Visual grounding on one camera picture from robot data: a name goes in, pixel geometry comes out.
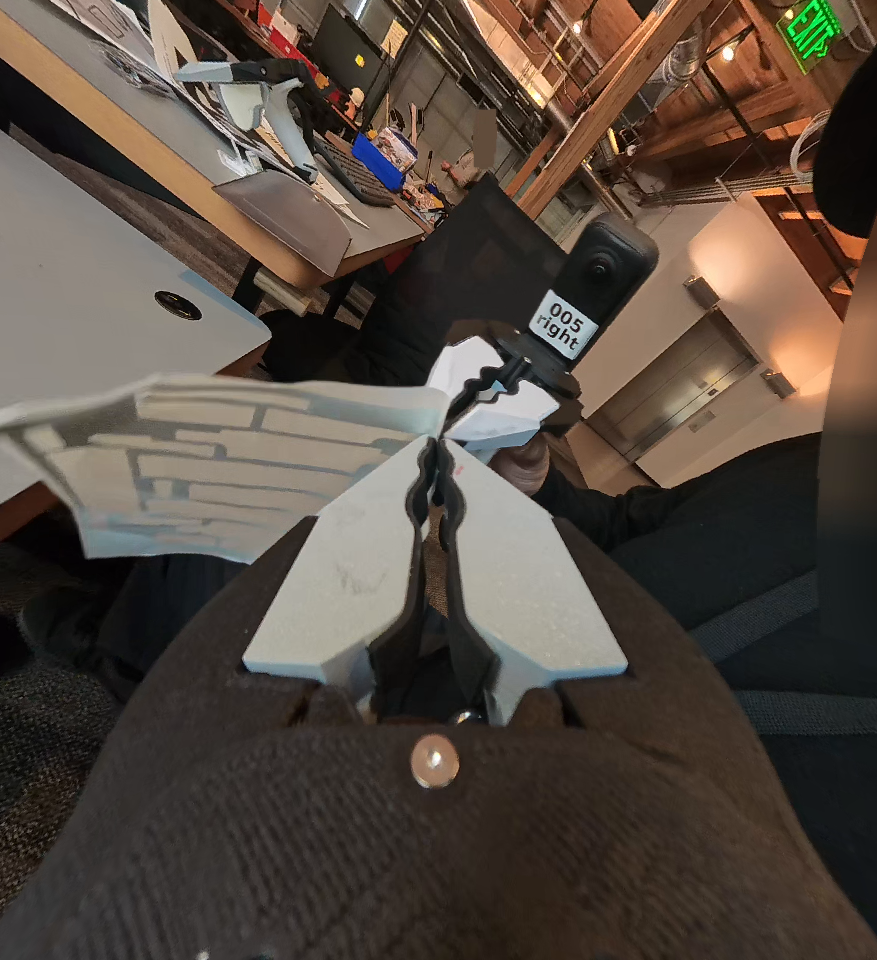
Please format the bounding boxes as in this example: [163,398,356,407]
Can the black monitor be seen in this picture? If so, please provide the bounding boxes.
[309,2,404,106]

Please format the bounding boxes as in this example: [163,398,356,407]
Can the green exit sign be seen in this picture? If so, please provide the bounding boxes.
[776,0,846,76]

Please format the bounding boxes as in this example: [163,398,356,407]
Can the sticker sheet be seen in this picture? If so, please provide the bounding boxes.
[0,373,453,565]

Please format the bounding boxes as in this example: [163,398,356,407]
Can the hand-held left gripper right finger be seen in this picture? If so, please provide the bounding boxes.
[435,441,629,702]

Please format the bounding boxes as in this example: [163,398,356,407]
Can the spare hand-held gripper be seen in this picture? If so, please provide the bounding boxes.
[174,58,323,185]

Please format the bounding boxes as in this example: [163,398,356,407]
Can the person's right forearm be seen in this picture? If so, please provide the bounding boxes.
[532,433,822,560]

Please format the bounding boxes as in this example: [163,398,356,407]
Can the black keyboard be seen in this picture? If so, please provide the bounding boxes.
[309,133,404,210]

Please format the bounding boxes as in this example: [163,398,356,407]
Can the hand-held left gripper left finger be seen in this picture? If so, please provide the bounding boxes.
[242,438,441,690]

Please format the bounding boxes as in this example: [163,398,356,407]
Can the metal elevator door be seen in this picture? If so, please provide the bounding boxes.
[587,309,761,465]

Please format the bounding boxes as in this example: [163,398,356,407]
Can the person's right hand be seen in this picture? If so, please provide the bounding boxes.
[493,433,554,498]

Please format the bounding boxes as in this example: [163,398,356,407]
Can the grey desk with wooden edge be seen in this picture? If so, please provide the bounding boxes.
[0,0,440,294]

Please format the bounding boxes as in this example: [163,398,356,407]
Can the printed instruction papers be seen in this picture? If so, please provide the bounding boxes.
[48,0,156,39]

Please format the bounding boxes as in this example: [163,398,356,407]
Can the black mesh office chair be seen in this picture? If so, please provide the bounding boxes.
[359,171,578,387]

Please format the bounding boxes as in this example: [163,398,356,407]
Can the wooden beam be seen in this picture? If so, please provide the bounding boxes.
[515,0,713,220]

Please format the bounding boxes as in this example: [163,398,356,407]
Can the black desk grommet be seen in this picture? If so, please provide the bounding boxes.
[153,289,205,324]

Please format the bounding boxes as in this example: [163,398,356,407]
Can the small blue bin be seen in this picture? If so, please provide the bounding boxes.
[350,131,408,190]

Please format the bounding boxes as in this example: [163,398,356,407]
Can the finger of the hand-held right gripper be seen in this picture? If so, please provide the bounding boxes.
[444,381,562,453]
[425,336,511,412]

